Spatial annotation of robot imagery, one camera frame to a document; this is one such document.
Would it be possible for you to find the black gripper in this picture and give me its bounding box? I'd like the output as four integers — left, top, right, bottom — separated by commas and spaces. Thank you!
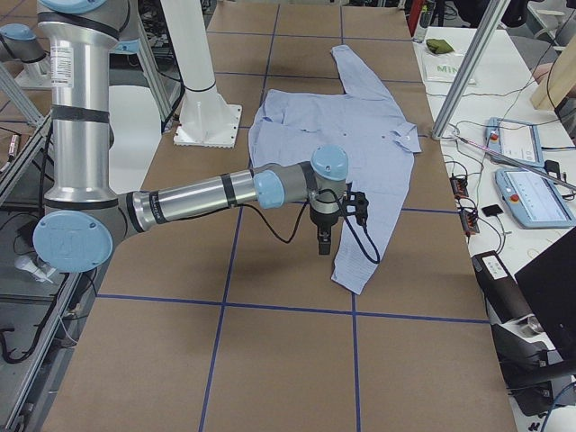
310, 200, 339, 256

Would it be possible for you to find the black laptop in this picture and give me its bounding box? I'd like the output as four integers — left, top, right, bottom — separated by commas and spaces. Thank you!
515, 229, 575, 359

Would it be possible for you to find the orange circuit board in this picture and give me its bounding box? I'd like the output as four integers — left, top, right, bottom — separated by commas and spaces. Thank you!
458, 208, 480, 237
449, 175, 469, 199

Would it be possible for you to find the far blue teach pendant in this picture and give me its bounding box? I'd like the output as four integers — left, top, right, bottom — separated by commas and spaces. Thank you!
485, 117, 545, 168

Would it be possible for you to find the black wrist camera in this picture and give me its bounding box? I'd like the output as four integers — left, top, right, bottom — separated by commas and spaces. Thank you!
343, 191, 369, 228

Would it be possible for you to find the white camera mast pillar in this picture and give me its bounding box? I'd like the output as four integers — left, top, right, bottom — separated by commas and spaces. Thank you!
161, 0, 215, 93

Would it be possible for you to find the blue teach pendant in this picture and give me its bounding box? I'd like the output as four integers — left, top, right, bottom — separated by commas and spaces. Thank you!
485, 117, 545, 168
494, 168, 575, 229

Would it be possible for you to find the aluminium frame post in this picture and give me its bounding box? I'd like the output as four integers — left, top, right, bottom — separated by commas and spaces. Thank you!
431, 0, 509, 140

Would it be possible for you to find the orange circuit board near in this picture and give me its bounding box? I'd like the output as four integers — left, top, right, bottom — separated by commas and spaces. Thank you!
458, 208, 480, 237

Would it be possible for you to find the near blue teach pendant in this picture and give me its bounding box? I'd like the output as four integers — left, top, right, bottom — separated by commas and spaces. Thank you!
494, 168, 575, 229

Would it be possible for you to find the black cylindrical device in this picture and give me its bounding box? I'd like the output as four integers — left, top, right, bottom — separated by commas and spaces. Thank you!
472, 251, 544, 337

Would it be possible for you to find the long metal rod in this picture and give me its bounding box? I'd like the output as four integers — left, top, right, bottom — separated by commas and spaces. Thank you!
453, 134, 576, 192

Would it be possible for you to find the clear bag green lettering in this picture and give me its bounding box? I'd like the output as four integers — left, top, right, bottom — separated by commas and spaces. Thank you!
420, 48, 464, 83

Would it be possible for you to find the green fabric pouch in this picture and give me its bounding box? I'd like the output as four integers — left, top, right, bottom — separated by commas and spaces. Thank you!
426, 39, 455, 55

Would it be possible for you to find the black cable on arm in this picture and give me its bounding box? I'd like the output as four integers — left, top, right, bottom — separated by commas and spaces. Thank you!
238, 188, 382, 265

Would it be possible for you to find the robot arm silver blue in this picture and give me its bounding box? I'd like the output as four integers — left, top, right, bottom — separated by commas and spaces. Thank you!
33, 1, 348, 273

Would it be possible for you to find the orange circuit board far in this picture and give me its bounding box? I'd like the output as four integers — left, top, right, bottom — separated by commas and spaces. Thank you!
449, 175, 469, 199

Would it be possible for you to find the light blue button shirt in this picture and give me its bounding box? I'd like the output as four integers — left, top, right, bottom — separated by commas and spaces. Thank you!
248, 45, 420, 294

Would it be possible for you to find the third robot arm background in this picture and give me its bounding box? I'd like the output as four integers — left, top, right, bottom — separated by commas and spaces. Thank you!
1, 23, 50, 89

